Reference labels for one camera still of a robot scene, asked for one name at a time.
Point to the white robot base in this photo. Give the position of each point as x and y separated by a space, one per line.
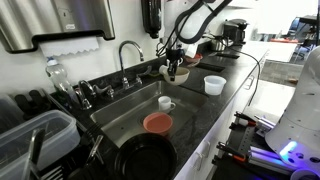
296 136

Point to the steel paper towel dispenser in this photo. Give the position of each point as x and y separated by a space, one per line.
26 23

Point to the cream white bowl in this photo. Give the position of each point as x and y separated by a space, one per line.
180 77

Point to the white mug in sink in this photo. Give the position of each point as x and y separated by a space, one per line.
165 104

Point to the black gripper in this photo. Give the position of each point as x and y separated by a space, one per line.
174 56

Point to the translucent plastic cup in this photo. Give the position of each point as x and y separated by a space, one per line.
214 84

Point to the black dish rack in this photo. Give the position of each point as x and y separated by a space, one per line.
61 137

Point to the stainless steel sink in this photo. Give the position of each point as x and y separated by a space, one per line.
123 119

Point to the clear plastic bottle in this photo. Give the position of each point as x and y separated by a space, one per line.
58 77

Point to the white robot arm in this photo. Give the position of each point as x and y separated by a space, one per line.
185 21

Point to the orange plastic bowl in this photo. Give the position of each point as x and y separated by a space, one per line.
158 123

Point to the black coffee maker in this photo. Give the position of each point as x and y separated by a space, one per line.
234 30

